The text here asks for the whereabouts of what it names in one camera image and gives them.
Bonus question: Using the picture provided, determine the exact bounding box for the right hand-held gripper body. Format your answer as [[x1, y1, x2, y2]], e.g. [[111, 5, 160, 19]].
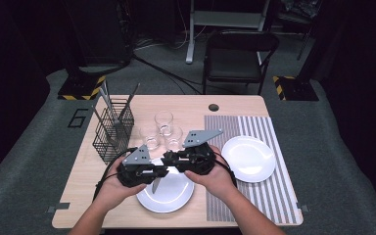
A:
[[176, 129, 225, 176]]

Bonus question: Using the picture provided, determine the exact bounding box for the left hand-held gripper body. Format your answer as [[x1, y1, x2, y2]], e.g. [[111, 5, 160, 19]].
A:
[[117, 144, 155, 189]]

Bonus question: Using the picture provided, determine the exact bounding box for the clear drinking glass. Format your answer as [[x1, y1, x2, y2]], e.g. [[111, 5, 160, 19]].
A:
[[139, 125, 162, 152], [154, 111, 174, 137], [164, 125, 185, 153]]

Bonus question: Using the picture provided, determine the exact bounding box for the black wire cutlery rack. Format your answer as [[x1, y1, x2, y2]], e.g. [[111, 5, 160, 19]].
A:
[[92, 97, 135, 166]]

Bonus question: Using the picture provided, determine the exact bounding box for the white round plate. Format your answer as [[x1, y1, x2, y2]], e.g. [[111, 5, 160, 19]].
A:
[[220, 135, 277, 184], [136, 156, 196, 214]]

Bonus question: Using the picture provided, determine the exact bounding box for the person's left hand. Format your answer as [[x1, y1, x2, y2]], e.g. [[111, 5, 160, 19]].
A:
[[93, 166, 147, 213]]

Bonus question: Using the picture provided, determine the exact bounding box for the person's right hand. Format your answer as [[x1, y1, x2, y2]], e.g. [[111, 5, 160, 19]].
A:
[[184, 145, 240, 204]]

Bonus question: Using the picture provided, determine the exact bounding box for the metal utensil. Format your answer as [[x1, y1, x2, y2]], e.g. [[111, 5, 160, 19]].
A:
[[98, 87, 117, 126], [118, 82, 141, 125], [104, 79, 112, 109]]

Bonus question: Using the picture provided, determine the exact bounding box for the striped woven placemat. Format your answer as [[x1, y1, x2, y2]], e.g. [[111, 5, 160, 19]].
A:
[[204, 115, 299, 225]]

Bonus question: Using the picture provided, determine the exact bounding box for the black hazard-striped stand base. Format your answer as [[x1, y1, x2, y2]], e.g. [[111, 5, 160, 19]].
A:
[[57, 73, 107, 101], [272, 74, 320, 102]]

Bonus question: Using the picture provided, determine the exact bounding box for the black folding chair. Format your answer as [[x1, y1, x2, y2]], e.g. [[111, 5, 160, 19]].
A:
[[202, 28, 280, 96]]

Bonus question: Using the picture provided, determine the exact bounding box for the black cabinet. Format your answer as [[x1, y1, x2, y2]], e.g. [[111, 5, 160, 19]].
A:
[[62, 0, 135, 68]]

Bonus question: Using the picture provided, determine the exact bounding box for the dark curtain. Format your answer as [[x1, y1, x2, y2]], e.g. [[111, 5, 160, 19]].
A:
[[319, 0, 376, 216], [0, 0, 52, 189]]

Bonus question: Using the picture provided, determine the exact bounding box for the dark equipment pile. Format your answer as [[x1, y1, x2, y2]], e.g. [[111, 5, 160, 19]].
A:
[[279, 0, 323, 20]]

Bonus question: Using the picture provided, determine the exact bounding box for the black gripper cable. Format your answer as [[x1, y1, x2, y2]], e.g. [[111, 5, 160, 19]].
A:
[[92, 147, 139, 201], [213, 151, 239, 189]]

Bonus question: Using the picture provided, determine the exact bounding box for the black floor cable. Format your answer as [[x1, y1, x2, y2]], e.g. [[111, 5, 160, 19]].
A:
[[131, 53, 204, 96]]

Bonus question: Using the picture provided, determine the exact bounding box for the bundle of floor cables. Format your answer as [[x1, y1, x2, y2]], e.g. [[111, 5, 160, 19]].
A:
[[133, 30, 190, 52]]

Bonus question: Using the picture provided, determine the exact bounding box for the white metal frame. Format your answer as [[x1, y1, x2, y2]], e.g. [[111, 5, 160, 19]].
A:
[[185, 0, 271, 65]]

